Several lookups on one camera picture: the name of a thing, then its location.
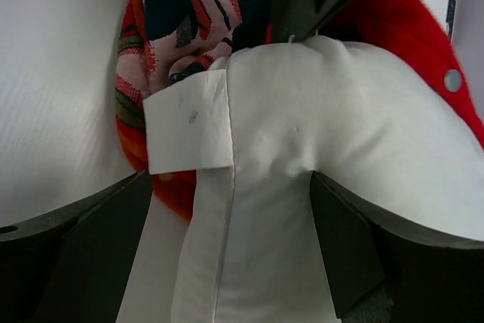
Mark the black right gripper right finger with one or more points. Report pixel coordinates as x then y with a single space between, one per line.
382 267

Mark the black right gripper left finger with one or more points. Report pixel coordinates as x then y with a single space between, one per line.
73 263

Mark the white pillow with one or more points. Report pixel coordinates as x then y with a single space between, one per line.
256 125

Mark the blue right corner sticker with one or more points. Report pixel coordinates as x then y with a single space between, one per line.
450 18

